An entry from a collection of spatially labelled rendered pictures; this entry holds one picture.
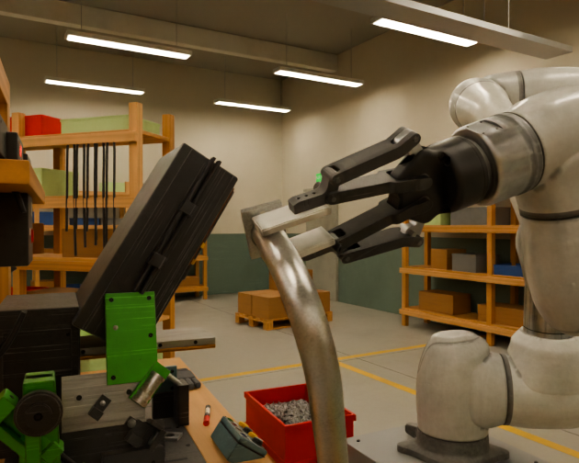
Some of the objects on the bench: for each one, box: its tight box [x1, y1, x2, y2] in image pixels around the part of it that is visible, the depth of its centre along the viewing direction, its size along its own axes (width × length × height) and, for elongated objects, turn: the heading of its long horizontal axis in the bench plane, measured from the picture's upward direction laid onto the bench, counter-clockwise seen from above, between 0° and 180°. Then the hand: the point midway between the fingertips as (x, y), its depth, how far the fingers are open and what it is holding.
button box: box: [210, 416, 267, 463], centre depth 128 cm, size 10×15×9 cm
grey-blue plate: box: [152, 365, 177, 420], centre depth 148 cm, size 10×2×14 cm
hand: (293, 231), depth 51 cm, fingers closed on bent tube, 3 cm apart
